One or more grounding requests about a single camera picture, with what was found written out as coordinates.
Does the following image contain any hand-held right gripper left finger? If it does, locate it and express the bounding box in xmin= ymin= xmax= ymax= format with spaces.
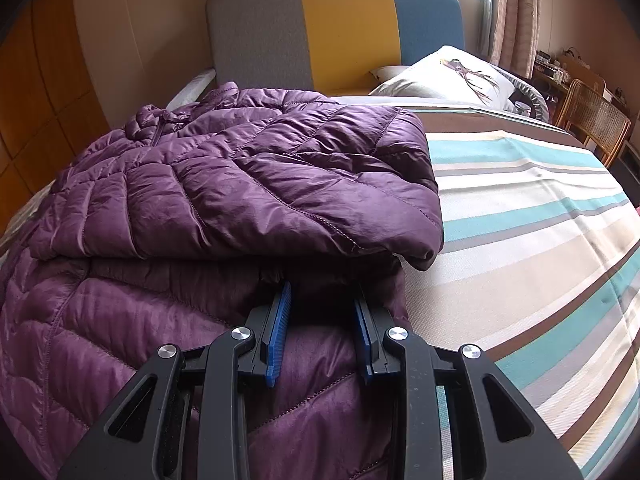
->
xmin=57 ymin=281 xmax=292 ymax=480

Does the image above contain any wooden wardrobe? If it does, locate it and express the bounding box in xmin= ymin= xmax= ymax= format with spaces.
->
xmin=0 ymin=0 xmax=110 ymax=233

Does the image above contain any cluttered wooden desk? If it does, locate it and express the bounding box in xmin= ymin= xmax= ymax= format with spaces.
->
xmin=530 ymin=49 xmax=640 ymax=111

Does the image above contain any white bird print pillow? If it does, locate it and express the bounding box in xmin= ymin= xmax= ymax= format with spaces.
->
xmin=369 ymin=45 xmax=516 ymax=108

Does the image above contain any wooden nightstand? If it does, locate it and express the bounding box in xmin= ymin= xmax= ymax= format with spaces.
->
xmin=555 ymin=79 xmax=632 ymax=167

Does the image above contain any bed with striped sheet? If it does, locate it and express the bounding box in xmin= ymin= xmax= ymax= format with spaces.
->
xmin=0 ymin=95 xmax=640 ymax=480

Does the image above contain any grey yellow blue armchair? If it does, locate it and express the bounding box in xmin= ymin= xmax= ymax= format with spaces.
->
xmin=206 ymin=0 xmax=463 ymax=97

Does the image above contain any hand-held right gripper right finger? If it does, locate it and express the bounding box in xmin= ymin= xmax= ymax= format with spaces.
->
xmin=354 ymin=296 xmax=584 ymax=480

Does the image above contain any dark low cabinet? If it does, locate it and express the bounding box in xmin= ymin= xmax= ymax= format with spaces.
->
xmin=611 ymin=139 xmax=640 ymax=203

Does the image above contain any grey striped pillow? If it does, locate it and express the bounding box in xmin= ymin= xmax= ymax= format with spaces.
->
xmin=495 ymin=67 xmax=551 ymax=123

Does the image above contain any purple down jacket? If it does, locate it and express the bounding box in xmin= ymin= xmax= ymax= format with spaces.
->
xmin=0 ymin=82 xmax=446 ymax=480

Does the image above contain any beige patterned curtain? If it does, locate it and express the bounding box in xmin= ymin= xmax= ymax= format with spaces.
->
xmin=487 ymin=0 xmax=543 ymax=79

